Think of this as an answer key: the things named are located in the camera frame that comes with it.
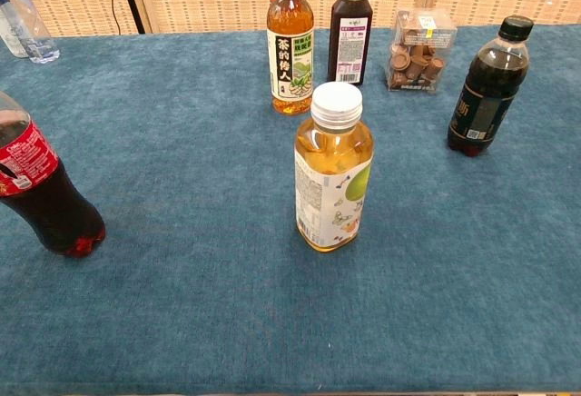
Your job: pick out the black-capped dark drink bottle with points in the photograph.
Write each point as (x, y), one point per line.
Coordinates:
(485, 96)

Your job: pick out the cola bottle with red label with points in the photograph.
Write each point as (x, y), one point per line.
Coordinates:
(45, 205)

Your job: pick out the white-capped yellow juice bottle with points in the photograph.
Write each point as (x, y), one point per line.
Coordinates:
(333, 160)

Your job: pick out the amber tea bottle black cap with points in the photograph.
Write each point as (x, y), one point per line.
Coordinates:
(290, 23)

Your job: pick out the blue table cloth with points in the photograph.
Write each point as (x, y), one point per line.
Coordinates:
(204, 300)

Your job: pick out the dark purple juice bottle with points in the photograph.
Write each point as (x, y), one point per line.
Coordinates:
(349, 28)

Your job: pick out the clear box of brown cups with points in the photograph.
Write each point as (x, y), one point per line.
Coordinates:
(420, 57)

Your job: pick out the clear water bottle blue label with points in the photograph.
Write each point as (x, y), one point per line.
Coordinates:
(34, 35)

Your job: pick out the clear plastic water bottle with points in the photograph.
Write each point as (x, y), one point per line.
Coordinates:
(10, 39)

